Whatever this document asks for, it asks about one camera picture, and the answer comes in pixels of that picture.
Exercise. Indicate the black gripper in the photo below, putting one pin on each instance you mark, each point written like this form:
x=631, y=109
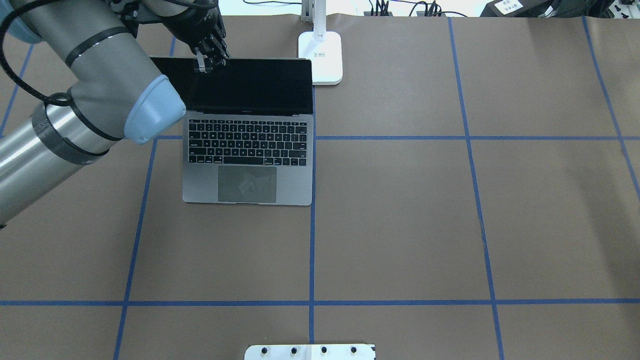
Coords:
x=201, y=26

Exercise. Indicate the grey laptop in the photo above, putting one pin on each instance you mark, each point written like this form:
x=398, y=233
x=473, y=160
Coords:
x=248, y=130

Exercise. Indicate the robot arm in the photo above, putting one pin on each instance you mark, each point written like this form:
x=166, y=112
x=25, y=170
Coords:
x=119, y=94

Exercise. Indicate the white desk lamp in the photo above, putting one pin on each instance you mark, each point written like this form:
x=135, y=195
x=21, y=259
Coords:
x=321, y=46

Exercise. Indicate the black labelled box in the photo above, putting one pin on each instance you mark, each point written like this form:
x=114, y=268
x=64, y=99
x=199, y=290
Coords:
x=514, y=8

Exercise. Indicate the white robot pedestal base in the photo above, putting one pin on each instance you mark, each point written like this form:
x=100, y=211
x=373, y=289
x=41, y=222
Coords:
x=331, y=351

